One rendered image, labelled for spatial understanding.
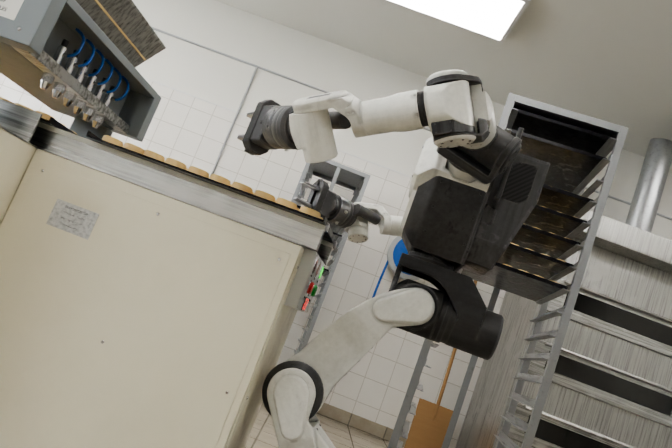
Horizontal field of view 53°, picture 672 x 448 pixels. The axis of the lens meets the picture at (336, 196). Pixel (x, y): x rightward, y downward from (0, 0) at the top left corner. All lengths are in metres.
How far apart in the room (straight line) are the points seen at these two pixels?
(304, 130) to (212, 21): 5.05
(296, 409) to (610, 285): 3.70
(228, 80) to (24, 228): 4.46
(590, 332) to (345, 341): 3.49
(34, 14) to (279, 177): 4.28
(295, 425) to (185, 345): 0.30
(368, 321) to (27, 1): 1.05
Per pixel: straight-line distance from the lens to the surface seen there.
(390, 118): 1.23
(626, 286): 5.09
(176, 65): 6.18
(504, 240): 1.62
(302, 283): 1.57
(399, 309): 1.59
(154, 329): 1.59
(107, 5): 1.95
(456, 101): 1.23
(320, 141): 1.26
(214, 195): 1.60
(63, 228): 1.69
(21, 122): 1.76
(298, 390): 1.59
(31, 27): 1.65
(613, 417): 5.06
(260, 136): 1.39
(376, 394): 5.68
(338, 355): 1.63
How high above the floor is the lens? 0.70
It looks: 10 degrees up
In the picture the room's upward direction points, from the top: 21 degrees clockwise
